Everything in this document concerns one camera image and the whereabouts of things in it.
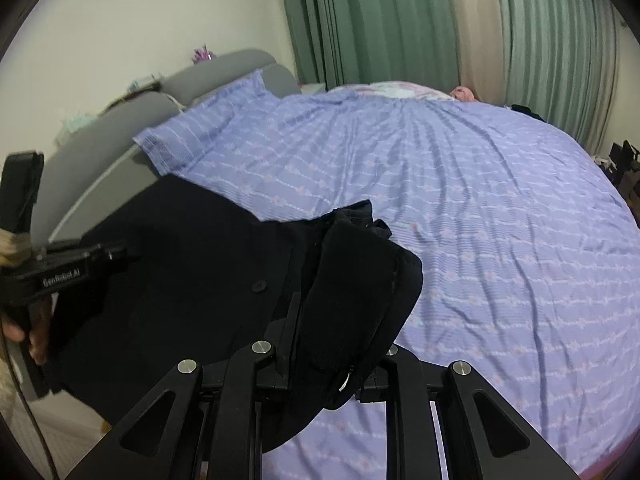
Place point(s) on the dark cloth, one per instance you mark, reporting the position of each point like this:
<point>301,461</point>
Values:
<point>527,111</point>

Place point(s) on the green curtain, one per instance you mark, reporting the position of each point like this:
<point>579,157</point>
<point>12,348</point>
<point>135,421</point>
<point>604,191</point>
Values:
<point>555,35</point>
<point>375,20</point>

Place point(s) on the small pale box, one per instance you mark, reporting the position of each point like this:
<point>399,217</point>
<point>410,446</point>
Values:
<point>145,81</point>

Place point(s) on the black chair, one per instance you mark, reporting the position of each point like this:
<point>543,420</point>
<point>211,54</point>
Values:
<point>625,162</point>

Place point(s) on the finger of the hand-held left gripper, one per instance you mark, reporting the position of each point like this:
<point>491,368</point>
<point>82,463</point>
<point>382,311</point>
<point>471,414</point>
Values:
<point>122,253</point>

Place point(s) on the white printed pillow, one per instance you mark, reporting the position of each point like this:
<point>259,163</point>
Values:
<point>395,89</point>

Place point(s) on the beige curtain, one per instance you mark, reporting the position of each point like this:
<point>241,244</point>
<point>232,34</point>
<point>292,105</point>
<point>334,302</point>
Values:
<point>475,25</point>

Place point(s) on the pink purple ornament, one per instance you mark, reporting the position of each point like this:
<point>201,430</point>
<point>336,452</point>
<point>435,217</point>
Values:
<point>202,54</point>

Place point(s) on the black pants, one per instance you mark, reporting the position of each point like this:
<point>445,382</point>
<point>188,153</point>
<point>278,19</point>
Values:
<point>200,260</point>

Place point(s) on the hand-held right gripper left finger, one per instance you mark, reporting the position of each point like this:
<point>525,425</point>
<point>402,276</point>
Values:
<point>260,360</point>

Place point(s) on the teal crumpled item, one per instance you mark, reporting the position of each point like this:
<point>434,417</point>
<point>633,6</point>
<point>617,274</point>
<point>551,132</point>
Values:
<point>75,122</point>

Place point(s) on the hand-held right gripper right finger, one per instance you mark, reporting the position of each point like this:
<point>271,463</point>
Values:
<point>400,360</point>

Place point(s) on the grey padded headboard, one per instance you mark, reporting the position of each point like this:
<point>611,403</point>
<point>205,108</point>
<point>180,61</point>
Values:
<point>215,77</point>

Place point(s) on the person's left hand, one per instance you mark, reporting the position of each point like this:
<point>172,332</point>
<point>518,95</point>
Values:
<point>37,352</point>

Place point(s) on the pink plush toy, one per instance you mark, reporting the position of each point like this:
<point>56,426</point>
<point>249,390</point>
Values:
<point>462,94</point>

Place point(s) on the purple floral bed sheet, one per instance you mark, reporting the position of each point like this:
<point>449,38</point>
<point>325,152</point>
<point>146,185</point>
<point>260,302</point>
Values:
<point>475,210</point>

